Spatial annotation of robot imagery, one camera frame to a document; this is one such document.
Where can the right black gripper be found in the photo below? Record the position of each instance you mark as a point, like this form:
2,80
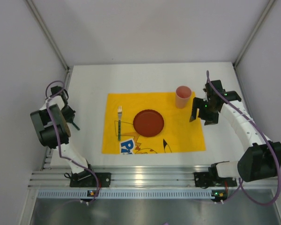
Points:
203,108

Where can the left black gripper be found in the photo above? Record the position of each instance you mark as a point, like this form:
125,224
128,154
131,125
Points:
69,112

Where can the pink plastic cup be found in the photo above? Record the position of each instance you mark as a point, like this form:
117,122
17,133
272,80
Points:
183,94

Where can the fork with green handle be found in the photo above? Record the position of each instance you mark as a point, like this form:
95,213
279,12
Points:
119,122

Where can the red round plate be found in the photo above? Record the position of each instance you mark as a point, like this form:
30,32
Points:
148,123

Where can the yellow printed cloth placemat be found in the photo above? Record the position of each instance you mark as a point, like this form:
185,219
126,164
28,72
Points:
178,135

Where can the spoon with green handle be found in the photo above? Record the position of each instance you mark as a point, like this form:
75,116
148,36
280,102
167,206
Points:
75,125

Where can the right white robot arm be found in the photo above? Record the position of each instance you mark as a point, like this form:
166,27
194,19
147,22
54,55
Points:
261,155

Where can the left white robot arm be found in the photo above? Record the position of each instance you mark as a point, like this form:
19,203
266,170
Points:
51,126

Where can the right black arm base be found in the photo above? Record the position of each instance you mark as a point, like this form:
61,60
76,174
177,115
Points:
211,179

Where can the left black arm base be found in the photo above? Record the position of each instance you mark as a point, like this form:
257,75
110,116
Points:
85,179

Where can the aluminium mounting rail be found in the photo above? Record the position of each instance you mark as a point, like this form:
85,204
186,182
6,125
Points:
125,177

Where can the perforated grey cable duct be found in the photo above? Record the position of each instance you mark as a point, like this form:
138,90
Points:
132,194

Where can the left aluminium corner post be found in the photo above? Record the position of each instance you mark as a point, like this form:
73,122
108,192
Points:
41,23

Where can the aluminium corner post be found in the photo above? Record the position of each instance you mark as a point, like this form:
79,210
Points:
41,23
253,33

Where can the right aluminium corner post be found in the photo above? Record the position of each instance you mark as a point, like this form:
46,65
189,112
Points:
253,33

